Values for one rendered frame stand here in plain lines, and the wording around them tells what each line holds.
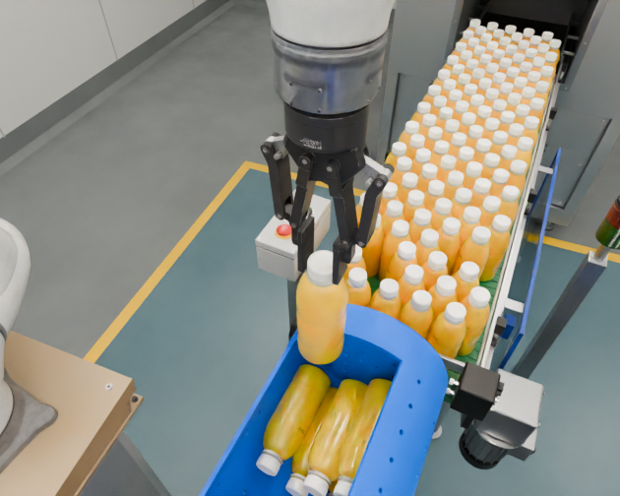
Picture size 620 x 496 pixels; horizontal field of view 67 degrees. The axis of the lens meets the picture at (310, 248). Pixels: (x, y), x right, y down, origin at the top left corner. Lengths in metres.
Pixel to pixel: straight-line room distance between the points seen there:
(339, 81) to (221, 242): 2.29
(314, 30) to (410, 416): 0.56
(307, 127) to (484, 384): 0.74
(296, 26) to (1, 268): 0.69
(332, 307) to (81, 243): 2.36
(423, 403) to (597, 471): 1.51
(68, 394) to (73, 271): 1.79
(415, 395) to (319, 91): 0.51
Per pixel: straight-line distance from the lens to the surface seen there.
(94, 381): 0.96
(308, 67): 0.37
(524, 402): 1.20
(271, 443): 0.85
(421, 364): 0.77
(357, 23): 0.35
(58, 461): 0.93
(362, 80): 0.38
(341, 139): 0.41
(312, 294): 0.58
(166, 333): 2.31
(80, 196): 3.18
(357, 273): 1.01
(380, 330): 0.76
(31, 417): 0.96
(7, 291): 0.93
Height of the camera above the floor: 1.86
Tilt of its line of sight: 47 degrees down
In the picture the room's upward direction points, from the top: straight up
